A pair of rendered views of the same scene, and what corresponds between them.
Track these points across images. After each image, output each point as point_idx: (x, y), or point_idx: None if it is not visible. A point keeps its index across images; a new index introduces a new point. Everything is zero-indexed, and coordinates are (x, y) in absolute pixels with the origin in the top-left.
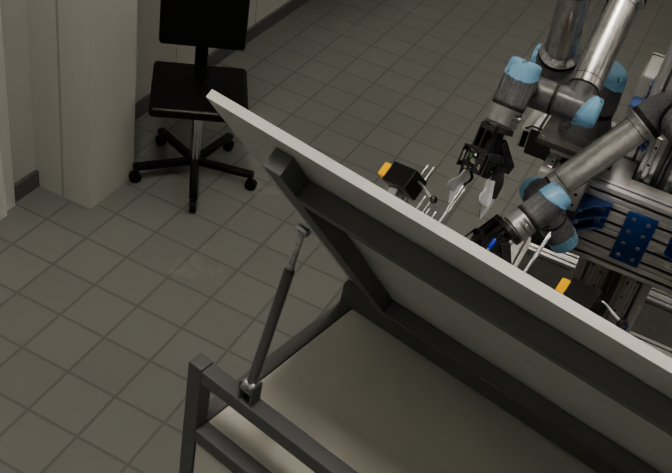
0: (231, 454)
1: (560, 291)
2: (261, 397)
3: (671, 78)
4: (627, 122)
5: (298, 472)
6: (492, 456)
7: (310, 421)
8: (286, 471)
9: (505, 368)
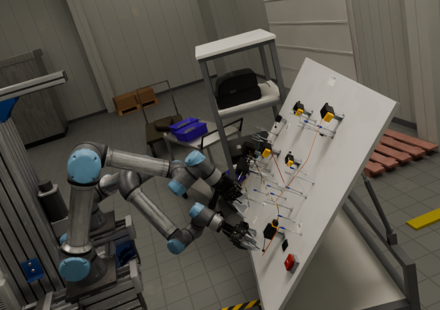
0: (401, 280)
1: (302, 110)
2: (369, 300)
3: (50, 231)
4: (140, 194)
5: (372, 265)
6: None
7: (351, 282)
8: (378, 267)
9: None
